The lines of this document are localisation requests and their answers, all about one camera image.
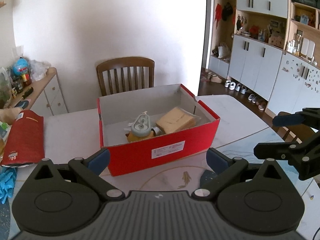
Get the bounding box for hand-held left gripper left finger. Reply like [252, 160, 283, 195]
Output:
[34, 148, 125, 201]

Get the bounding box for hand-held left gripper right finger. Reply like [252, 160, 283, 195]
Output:
[192, 148, 284, 202]

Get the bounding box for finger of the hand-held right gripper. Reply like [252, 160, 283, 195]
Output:
[272, 107, 320, 127]
[254, 132, 320, 180]

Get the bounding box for yellow squishy toy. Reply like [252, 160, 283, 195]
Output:
[125, 130, 155, 143]

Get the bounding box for red cardboard box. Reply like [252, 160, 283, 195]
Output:
[97, 84, 221, 177]

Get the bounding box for pale green oval tin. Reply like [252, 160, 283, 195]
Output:
[130, 114, 153, 138]

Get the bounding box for bagged sliced bread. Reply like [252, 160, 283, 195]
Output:
[155, 107, 197, 134]

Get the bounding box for wooden slat-back chair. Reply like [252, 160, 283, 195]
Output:
[282, 124, 317, 143]
[96, 57, 155, 97]

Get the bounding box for row of small shoes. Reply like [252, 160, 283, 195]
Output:
[224, 80, 267, 111]

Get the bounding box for white countertop appliance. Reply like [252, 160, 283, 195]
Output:
[300, 38, 315, 58]

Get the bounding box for red paper bag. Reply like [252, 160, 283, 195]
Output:
[0, 109, 45, 167]

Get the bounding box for white wooden sideboard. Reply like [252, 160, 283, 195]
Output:
[25, 67, 69, 117]

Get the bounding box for white tote bag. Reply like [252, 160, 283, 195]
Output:
[217, 42, 230, 58]

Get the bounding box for blue rubber gloves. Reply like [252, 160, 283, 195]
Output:
[0, 167, 17, 204]

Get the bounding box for beige paper bag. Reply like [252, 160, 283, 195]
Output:
[0, 108, 22, 125]

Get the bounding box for clear plastic bag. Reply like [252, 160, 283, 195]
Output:
[29, 60, 50, 80]

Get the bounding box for large glass vase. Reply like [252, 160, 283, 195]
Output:
[0, 66, 13, 108]

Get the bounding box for small blue globe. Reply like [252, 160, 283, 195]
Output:
[12, 58, 30, 77]

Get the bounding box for red hanging garment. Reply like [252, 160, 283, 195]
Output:
[214, 4, 222, 28]

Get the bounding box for white wooden wall cabinet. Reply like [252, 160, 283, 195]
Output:
[209, 0, 320, 120]

